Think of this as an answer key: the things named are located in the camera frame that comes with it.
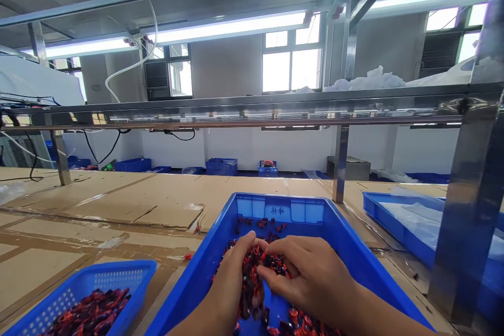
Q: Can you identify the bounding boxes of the pile of red black connectors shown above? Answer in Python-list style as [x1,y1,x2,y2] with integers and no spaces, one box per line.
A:
[212,216,343,336]

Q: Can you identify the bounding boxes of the window with air conditioner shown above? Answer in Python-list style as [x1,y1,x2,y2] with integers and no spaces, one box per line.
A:
[418,3,490,79]
[143,43,194,101]

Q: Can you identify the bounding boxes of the black cable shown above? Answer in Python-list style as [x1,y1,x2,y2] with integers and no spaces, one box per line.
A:
[81,128,121,166]

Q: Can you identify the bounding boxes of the heap of red black connectors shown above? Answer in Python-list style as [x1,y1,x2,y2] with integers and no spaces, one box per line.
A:
[41,288,133,336]

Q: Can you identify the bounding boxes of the clear plastic bags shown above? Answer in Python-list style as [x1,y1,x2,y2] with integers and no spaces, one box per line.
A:
[377,187,504,250]

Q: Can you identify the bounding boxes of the shallow blue plastic tray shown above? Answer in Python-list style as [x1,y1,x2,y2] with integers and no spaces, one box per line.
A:
[362,191,504,315]

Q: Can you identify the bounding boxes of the cardboard sheets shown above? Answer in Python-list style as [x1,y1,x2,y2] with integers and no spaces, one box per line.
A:
[0,166,452,336]

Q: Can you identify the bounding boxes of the large blue plastic bin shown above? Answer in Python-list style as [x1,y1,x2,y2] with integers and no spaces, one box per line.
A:
[155,192,436,336]

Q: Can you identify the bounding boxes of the heap of white plastic bags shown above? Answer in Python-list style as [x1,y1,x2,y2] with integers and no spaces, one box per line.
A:
[293,54,504,93]

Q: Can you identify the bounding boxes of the blue crate with red parts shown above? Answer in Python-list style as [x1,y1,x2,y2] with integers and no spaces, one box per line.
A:
[258,160,278,177]

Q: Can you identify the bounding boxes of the clear hose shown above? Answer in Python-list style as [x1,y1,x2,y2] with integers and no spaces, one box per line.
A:
[104,0,159,105]

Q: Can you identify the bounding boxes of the bunch of red black connectors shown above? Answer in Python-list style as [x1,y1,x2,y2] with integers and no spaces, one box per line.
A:
[238,239,292,313]

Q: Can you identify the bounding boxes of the blue perforated plastic basket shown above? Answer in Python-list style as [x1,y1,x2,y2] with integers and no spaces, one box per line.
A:
[0,260,158,336]

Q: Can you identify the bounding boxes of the person's right hand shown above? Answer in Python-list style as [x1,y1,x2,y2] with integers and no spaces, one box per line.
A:
[256,235,358,317]

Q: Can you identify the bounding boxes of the stainless steel shelf frame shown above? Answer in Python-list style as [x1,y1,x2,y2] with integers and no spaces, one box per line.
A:
[0,0,504,327]

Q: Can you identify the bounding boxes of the white machine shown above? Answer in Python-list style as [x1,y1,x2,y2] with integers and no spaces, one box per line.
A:
[0,54,86,109]

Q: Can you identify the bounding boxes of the person's left hand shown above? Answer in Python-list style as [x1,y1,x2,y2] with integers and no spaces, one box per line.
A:
[214,230,269,307]

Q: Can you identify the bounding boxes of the grey ribbed machine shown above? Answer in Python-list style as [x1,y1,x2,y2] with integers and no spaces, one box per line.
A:
[0,131,57,168]

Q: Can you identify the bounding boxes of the metal box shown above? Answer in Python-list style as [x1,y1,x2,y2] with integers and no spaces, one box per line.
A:
[327,156,372,182]

